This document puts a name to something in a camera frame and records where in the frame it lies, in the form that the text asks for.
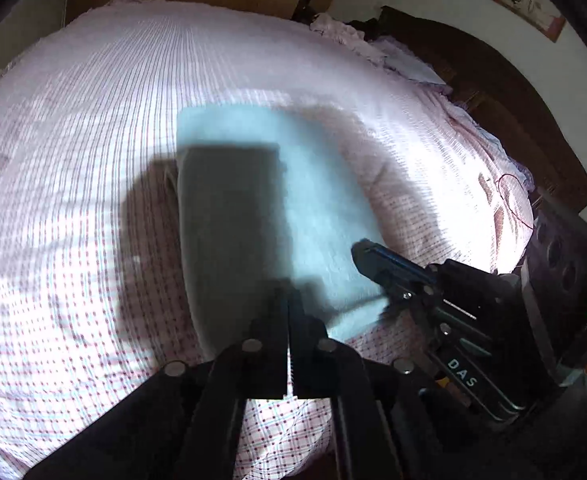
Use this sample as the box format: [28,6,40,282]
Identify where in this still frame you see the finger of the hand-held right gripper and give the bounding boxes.
[352,259,495,352]
[352,241,500,307]

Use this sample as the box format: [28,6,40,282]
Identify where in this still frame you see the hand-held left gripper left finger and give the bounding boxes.
[23,280,290,480]

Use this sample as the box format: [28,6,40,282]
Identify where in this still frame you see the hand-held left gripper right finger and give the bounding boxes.
[289,280,494,480]

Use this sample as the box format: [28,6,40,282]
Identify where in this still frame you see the light blue pants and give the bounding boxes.
[176,105,392,361]

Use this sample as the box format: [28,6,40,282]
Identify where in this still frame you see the dark wooden headboard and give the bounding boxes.
[373,6,587,212]

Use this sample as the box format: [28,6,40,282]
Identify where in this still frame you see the lavender pillow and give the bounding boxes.
[373,37,445,84]

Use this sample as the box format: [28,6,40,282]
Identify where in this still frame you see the dark cloth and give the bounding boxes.
[348,17,382,41]

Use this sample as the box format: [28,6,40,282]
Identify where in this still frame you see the crumpled pink clothes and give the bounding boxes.
[309,12,374,54]

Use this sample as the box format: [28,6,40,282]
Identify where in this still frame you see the pink checked bed sheet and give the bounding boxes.
[0,0,537,480]

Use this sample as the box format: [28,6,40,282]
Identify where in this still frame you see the red cord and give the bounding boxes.
[496,174,535,231]

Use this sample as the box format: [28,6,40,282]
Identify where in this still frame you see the framed wall picture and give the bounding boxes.
[490,0,567,44]

